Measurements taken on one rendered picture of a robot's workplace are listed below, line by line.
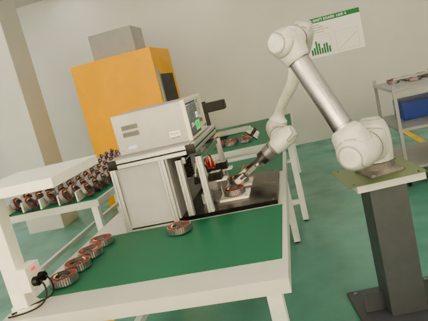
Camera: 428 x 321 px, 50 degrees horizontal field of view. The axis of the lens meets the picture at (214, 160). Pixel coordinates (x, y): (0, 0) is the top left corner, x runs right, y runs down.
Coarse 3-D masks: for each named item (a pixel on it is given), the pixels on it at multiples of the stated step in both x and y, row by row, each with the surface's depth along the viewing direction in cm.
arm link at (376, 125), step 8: (360, 120) 224; (368, 120) 220; (376, 120) 219; (384, 120) 222; (368, 128) 219; (376, 128) 218; (384, 128) 218; (384, 136) 216; (384, 144) 215; (384, 152) 217; (392, 152) 223; (376, 160) 221; (384, 160) 221
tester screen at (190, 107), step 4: (188, 104) 234; (192, 104) 244; (188, 108) 232; (192, 108) 242; (188, 112) 230; (192, 112) 240; (188, 116) 228; (192, 116) 238; (192, 120) 236; (192, 128) 233; (196, 128) 241; (200, 128) 251
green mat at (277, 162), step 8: (240, 160) 343; (248, 160) 335; (272, 160) 315; (280, 160) 308; (232, 168) 322; (240, 168) 316; (256, 168) 303; (264, 168) 297; (272, 168) 292; (280, 168) 286
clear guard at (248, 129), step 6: (246, 126) 273; (216, 132) 278; (222, 132) 271; (228, 132) 264; (234, 132) 257; (240, 132) 253; (246, 132) 253; (258, 132) 272; (210, 138) 258; (216, 138) 256
